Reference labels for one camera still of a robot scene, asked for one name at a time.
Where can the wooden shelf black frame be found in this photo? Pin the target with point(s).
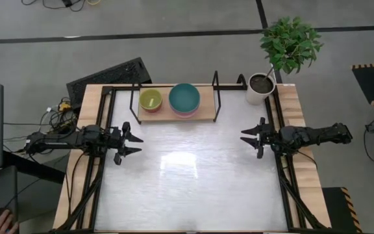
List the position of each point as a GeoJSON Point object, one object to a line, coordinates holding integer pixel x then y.
{"type": "Point", "coordinates": [206, 110]}

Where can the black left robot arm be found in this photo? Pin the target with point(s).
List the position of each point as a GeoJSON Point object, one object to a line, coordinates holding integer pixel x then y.
{"type": "Point", "coordinates": [63, 139]}

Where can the yellow plug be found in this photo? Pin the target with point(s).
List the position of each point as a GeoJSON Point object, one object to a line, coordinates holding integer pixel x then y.
{"type": "Point", "coordinates": [64, 106]}

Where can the large teal bowl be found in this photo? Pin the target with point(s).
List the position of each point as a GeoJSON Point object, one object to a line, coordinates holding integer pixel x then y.
{"type": "Point", "coordinates": [183, 97]}

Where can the black mat hazard stripes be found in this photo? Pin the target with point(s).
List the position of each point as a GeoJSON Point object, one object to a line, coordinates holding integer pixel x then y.
{"type": "Point", "coordinates": [336, 211]}
{"type": "Point", "coordinates": [373, 83]}

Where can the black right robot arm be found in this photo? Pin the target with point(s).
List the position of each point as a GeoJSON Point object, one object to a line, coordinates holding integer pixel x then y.
{"type": "Point", "coordinates": [317, 135]}

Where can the black desk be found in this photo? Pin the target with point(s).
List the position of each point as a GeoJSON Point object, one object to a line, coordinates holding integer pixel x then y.
{"type": "Point", "coordinates": [34, 167]}

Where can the potted plant white pot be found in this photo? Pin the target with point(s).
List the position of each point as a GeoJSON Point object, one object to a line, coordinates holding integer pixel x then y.
{"type": "Point", "coordinates": [287, 42]}

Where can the large pink bowl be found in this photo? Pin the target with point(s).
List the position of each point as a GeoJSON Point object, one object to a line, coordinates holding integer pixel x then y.
{"type": "Point", "coordinates": [184, 115]}

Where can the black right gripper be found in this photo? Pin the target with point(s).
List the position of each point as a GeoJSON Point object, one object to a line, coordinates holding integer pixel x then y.
{"type": "Point", "coordinates": [269, 138]}

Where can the small translucent yellow bowl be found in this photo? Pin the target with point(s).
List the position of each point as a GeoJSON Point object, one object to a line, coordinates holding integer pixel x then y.
{"type": "Point", "coordinates": [148, 97]}

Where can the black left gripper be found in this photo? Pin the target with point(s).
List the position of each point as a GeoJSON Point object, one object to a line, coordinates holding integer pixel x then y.
{"type": "Point", "coordinates": [120, 143]}

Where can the black power adapter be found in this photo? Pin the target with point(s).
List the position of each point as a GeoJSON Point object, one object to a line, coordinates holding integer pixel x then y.
{"type": "Point", "coordinates": [67, 2]}

